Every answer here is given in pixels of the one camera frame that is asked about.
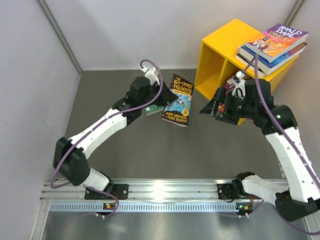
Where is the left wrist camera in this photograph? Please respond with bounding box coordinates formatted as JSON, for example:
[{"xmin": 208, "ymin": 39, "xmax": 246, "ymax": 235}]
[{"xmin": 141, "ymin": 66, "xmax": 160, "ymax": 85}]

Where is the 169-Storey Treehouse book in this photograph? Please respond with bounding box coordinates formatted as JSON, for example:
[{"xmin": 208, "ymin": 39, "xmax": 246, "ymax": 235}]
[{"xmin": 161, "ymin": 74, "xmax": 194, "ymax": 127}]

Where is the red 13-Storey Treehouse book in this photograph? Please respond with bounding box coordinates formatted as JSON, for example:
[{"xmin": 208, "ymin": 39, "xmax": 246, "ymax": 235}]
[{"xmin": 218, "ymin": 103, "xmax": 225, "ymax": 113}]

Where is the aluminium mounting rail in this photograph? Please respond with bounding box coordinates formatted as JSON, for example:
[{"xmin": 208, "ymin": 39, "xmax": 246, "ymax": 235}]
[{"xmin": 40, "ymin": 178, "xmax": 231, "ymax": 203}]

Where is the light teal paperback book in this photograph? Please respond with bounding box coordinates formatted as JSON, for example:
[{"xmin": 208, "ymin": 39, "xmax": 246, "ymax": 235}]
[{"xmin": 237, "ymin": 47, "xmax": 252, "ymax": 58}]

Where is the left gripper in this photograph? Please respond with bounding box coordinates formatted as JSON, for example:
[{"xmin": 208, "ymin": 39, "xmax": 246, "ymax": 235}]
[{"xmin": 139, "ymin": 79, "xmax": 178, "ymax": 109}]

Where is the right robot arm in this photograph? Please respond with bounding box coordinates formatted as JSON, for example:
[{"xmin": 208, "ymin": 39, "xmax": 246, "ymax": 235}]
[{"xmin": 199, "ymin": 79, "xmax": 320, "ymax": 222}]

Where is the purple paperback book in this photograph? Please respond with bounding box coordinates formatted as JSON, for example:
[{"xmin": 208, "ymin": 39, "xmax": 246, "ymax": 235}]
[{"xmin": 225, "ymin": 77, "xmax": 235, "ymax": 92}]

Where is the green paperback book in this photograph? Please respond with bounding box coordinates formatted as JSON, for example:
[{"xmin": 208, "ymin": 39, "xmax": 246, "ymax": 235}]
[{"xmin": 144, "ymin": 104, "xmax": 164, "ymax": 116}]

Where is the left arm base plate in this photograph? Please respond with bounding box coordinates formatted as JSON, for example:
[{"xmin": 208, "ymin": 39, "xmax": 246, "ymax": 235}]
[{"xmin": 84, "ymin": 183, "xmax": 129, "ymax": 201}]

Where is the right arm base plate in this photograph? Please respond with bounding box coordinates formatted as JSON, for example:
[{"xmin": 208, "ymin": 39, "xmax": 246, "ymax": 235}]
[{"xmin": 217, "ymin": 183, "xmax": 249, "ymax": 203}]

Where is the purple cable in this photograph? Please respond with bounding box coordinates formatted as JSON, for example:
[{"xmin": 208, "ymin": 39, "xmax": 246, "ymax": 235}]
[
  {"xmin": 49, "ymin": 59, "xmax": 165, "ymax": 218},
  {"xmin": 241, "ymin": 53, "xmax": 320, "ymax": 236}
]

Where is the dark blue 1984 book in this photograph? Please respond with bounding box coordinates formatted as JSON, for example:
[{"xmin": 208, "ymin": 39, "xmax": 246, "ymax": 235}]
[{"xmin": 234, "ymin": 53, "xmax": 268, "ymax": 78}]

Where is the perforated cable duct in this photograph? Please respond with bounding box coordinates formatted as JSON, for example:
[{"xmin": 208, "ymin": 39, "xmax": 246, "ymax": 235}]
[{"xmin": 50, "ymin": 202, "xmax": 253, "ymax": 213}]

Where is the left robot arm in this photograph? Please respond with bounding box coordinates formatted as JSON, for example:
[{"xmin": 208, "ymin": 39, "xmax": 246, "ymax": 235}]
[{"xmin": 53, "ymin": 76, "xmax": 178, "ymax": 199}]

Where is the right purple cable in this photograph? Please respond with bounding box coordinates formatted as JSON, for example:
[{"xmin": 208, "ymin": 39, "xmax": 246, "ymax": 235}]
[{"xmin": 241, "ymin": 53, "xmax": 320, "ymax": 236}]

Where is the yellow wooden shelf box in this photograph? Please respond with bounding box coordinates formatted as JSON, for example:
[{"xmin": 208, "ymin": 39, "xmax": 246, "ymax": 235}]
[{"xmin": 195, "ymin": 19, "xmax": 297, "ymax": 129}]

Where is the blue orange paperback book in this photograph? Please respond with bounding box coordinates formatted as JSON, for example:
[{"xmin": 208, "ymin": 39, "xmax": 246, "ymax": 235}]
[{"xmin": 235, "ymin": 42, "xmax": 308, "ymax": 78}]

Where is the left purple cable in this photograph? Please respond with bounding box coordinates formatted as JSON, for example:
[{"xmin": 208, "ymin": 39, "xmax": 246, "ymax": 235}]
[{"xmin": 49, "ymin": 59, "xmax": 165, "ymax": 218}]

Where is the Roald Dahl Charlie book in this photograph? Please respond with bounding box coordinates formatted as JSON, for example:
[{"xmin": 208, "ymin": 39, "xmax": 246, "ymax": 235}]
[{"xmin": 243, "ymin": 23, "xmax": 310, "ymax": 65}]

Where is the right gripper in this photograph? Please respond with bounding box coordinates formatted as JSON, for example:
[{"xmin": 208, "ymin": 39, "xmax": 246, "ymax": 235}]
[{"xmin": 199, "ymin": 86, "xmax": 256, "ymax": 125}]

